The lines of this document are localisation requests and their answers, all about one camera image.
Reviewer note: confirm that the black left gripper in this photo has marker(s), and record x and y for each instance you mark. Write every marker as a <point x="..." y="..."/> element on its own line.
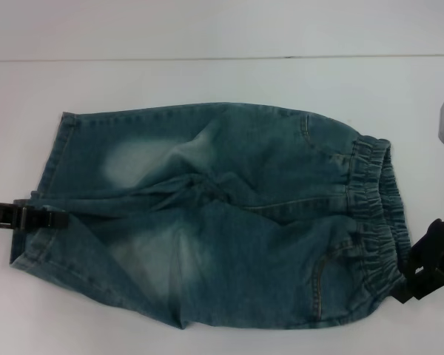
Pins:
<point x="1" y="213"/>

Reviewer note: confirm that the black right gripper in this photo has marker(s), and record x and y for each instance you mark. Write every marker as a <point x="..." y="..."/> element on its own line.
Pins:
<point x="438" y="251"/>

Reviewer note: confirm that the blue denim shorts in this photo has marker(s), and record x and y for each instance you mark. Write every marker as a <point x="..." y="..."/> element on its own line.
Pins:
<point x="214" y="229"/>

